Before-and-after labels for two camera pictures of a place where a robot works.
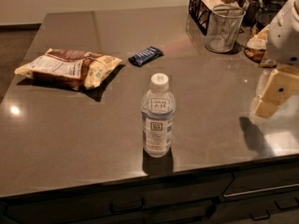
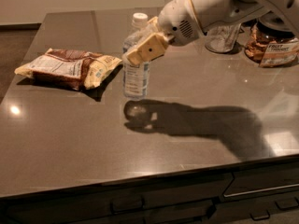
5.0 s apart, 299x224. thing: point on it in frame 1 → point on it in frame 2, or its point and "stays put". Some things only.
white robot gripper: [284, 37] → [177, 21]
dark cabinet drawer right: [261, 196] stays put
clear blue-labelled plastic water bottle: [158, 108] → [135, 77]
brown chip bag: [75, 69] stays put
